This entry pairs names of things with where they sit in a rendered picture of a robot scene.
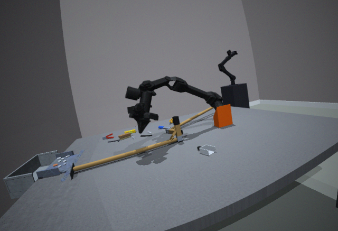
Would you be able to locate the long scraper with wooden handle and black blade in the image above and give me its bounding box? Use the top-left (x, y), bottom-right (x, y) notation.
top-left (70, 116), bottom-right (183, 179)

